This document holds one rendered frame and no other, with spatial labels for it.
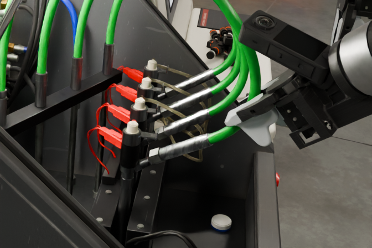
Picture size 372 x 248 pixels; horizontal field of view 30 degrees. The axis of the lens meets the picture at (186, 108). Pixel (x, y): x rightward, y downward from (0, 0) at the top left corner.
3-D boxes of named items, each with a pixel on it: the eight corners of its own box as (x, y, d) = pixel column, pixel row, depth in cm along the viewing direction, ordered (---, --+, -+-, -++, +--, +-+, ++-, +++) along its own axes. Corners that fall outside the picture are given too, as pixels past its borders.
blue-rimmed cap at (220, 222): (230, 233, 133) (231, 227, 132) (210, 230, 133) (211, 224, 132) (231, 221, 137) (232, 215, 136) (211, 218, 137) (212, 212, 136)
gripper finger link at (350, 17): (347, 51, 103) (362, -6, 99) (337, 49, 103) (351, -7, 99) (344, 40, 107) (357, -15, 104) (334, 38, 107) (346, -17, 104)
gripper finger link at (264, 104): (237, 128, 84) (289, 100, 78) (230, 118, 84) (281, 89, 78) (254, 109, 88) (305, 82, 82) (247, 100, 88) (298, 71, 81)
